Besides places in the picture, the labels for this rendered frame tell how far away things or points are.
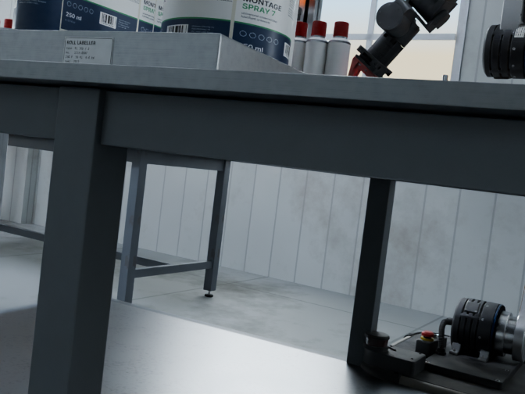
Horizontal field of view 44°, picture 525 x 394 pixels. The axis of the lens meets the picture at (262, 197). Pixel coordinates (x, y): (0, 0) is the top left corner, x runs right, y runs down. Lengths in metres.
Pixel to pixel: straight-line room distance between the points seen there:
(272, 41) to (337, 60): 0.52
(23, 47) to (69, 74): 0.17
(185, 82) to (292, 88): 0.11
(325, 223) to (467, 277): 0.95
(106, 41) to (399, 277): 3.38
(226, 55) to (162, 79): 0.10
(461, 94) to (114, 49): 0.41
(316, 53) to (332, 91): 0.92
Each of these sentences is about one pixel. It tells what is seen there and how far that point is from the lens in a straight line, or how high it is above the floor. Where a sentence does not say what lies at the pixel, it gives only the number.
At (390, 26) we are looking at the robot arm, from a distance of 1.36.
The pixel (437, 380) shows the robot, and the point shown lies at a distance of 1.82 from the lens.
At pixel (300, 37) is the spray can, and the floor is 1.05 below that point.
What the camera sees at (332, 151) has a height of 0.77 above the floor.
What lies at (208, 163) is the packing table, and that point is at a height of 0.72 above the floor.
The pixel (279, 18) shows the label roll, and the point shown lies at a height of 0.96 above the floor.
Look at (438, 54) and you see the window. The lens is 4.01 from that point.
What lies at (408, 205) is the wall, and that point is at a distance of 3.98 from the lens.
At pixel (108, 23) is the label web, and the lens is 1.16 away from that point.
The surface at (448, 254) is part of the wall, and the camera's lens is 3.92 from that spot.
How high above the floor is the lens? 0.75
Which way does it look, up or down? 3 degrees down
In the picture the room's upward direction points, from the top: 7 degrees clockwise
